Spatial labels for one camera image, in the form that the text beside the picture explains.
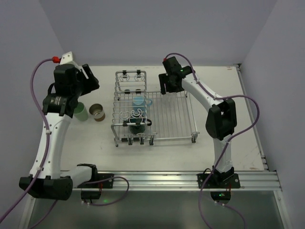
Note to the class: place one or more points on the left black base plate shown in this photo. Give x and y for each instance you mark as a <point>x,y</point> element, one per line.
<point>107,183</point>

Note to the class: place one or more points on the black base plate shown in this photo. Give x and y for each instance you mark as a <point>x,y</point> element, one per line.
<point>225,180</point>
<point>107,183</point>

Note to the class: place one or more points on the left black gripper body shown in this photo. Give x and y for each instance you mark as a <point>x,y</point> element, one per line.
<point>90,79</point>

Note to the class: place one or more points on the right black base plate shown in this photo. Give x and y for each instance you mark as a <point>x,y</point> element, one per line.
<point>225,180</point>

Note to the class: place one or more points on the mint green plastic cup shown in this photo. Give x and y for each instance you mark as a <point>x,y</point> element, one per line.
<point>80,112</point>

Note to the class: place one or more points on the white and wood steel cup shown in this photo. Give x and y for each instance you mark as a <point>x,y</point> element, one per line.
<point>97,112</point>

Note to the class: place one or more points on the dark green glossy mug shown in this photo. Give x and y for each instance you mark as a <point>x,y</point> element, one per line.
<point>138,128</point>

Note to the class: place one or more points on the light blue ceramic mug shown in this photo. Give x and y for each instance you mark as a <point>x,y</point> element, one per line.
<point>140,104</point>

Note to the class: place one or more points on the aluminium front rail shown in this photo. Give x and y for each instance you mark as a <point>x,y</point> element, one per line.
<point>187,180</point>

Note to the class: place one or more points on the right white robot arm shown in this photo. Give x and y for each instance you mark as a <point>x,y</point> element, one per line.
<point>221,119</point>

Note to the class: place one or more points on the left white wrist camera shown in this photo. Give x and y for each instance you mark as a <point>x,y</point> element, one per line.
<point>66,58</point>

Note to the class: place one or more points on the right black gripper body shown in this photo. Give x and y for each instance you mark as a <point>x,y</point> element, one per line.
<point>163,84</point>

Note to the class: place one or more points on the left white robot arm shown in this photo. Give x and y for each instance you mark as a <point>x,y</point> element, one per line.
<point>45,179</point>

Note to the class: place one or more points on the silver wire dish rack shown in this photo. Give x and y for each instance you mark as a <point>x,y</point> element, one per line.
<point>169,122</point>

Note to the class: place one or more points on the clear plastic tumbler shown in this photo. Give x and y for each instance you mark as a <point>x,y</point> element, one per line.
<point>169,98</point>

